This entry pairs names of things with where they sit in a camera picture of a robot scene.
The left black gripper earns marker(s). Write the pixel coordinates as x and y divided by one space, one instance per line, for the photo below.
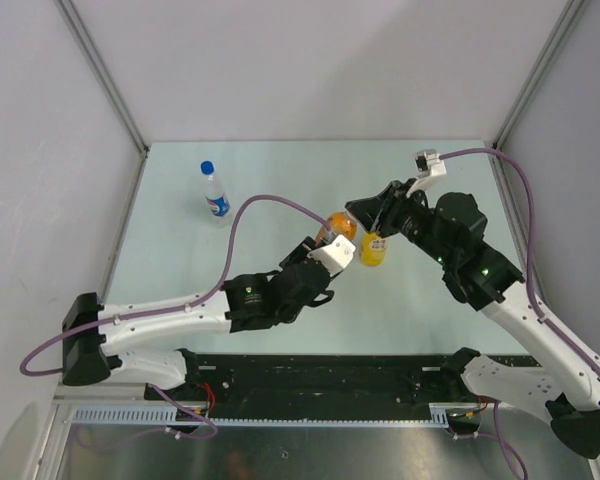
300 252

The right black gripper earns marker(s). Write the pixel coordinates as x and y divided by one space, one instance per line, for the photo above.
370 210

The orange juice bottle yellow cap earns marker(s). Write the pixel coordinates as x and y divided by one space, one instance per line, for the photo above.
338 223

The yellow honey pomelo drink bottle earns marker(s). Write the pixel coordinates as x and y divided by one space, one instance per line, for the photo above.
373 249

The clear blue-cap water bottle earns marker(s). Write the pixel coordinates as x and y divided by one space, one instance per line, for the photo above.
215 194

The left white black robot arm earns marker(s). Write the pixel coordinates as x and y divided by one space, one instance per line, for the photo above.
105 341

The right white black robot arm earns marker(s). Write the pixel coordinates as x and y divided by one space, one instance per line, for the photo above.
565 393

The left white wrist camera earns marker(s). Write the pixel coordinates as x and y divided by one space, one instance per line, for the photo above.
336 256

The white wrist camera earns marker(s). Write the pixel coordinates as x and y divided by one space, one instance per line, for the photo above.
336 256
431 168

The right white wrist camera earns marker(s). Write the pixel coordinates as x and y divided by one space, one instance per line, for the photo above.
431 168

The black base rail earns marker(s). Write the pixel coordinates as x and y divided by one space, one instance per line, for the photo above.
322 387

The right aluminium frame post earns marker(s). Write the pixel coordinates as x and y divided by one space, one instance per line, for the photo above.
564 27

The aluminium frame post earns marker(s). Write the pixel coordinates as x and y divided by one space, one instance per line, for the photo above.
564 27
86 44

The left aluminium frame post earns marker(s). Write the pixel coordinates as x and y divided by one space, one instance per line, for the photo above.
86 44

